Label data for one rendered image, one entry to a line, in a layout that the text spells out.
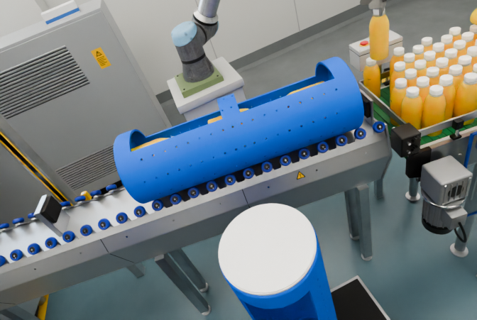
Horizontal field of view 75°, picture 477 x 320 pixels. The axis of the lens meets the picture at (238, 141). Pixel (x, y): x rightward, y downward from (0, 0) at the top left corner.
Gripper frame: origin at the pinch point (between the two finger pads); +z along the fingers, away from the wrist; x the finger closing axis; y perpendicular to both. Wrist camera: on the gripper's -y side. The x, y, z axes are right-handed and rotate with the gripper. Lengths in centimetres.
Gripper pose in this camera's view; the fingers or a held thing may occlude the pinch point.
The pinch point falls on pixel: (378, 9)
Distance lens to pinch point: 131.4
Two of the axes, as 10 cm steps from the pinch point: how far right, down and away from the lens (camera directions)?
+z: 2.8, 7.4, 6.1
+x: 1.8, 5.8, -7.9
